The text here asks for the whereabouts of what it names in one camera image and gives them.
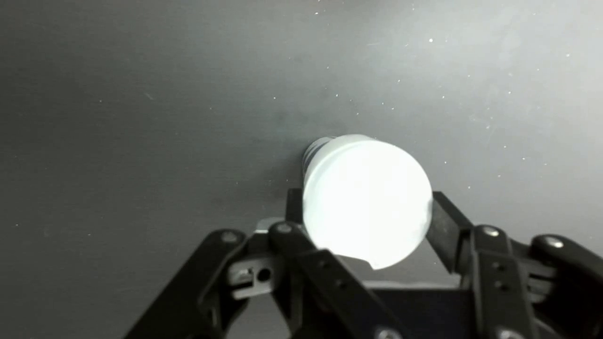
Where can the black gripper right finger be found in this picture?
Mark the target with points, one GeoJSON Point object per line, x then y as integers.
{"type": "Point", "coordinates": [501, 275]}

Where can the white aerosol spray bottle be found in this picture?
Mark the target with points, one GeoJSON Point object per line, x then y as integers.
{"type": "Point", "coordinates": [316, 149]}

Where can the white plastic cup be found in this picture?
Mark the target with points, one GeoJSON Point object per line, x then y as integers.
{"type": "Point", "coordinates": [367, 200]}

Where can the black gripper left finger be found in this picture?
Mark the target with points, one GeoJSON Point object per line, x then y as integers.
{"type": "Point", "coordinates": [326, 283]}

